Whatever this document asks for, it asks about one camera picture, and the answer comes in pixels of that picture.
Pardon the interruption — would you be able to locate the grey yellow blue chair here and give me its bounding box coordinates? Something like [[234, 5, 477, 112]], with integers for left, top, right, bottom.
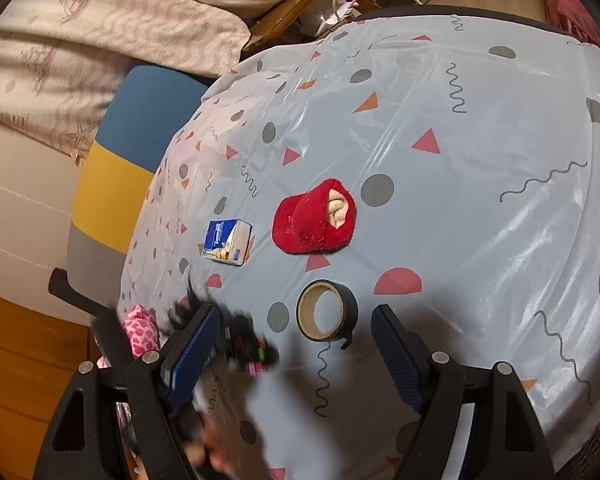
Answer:
[[47, 64, 216, 321]]

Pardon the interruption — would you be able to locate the red plush hat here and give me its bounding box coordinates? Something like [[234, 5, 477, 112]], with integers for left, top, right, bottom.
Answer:
[[271, 177, 357, 256]]

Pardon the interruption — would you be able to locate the wooden board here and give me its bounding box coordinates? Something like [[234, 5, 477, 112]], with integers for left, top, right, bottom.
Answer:
[[242, 0, 351, 53]]

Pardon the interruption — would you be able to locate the blue tissue pack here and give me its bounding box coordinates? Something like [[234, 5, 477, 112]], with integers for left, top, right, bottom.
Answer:
[[201, 219, 253, 266]]

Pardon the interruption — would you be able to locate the pink spotted plush toy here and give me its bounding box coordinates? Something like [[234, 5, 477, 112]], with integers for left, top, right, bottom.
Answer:
[[97, 304, 162, 368]]

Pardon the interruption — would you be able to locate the blue rag doll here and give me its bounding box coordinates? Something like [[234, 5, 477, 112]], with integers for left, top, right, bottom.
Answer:
[[167, 270, 281, 378]]

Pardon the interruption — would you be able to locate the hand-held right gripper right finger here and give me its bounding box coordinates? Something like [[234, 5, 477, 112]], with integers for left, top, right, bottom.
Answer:
[[371, 304, 553, 480]]

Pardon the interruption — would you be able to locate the black tape roll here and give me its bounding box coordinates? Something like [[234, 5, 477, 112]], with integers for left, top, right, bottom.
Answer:
[[296, 280, 359, 351]]

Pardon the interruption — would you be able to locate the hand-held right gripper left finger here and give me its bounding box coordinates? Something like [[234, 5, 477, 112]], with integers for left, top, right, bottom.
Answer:
[[32, 304, 221, 480]]

